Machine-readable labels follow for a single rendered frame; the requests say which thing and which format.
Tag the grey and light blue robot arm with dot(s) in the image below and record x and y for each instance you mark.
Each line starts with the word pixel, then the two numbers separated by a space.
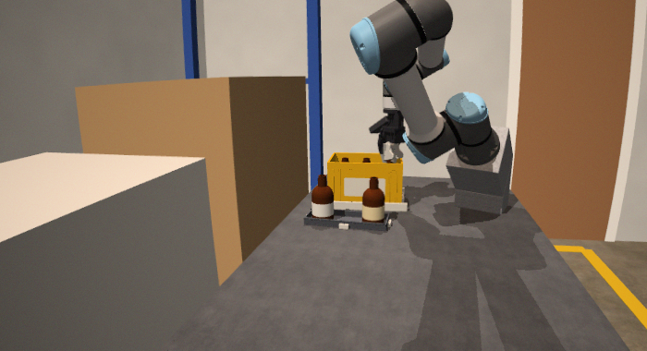
pixel 385 43

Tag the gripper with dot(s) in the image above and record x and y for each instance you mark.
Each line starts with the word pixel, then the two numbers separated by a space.
pixel 391 135

